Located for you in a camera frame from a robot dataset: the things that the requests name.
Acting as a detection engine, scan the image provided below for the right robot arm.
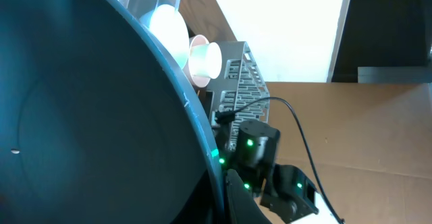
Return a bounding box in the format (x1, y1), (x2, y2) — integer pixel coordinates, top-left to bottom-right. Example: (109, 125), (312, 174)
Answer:
(218, 119), (319, 223)

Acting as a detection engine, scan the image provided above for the dark blue plate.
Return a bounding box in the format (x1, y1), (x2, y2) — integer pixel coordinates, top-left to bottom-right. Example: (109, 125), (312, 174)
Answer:
(1, 0), (226, 223)

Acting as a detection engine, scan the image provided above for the pink bowl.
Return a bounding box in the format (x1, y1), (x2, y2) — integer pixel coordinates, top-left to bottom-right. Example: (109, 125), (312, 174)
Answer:
(182, 34), (211, 88)

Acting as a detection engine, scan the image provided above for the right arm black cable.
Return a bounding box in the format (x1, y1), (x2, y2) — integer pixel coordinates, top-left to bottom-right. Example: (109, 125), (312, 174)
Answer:
(214, 96), (345, 224)

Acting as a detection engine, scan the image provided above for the light blue bowl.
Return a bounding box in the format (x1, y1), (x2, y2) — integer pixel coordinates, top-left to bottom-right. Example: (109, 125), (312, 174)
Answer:
(139, 4), (190, 69)

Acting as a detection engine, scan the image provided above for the grey dishwasher rack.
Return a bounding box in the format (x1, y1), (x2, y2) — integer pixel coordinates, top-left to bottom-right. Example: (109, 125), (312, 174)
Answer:
(200, 41), (270, 151)

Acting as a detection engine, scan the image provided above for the cream plastic cup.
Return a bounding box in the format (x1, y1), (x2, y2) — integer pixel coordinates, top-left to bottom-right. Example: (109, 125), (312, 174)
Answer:
(188, 43), (222, 79)

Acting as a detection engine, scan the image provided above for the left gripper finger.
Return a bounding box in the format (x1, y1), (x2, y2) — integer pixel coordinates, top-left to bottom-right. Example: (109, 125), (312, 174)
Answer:
(224, 169), (271, 224)

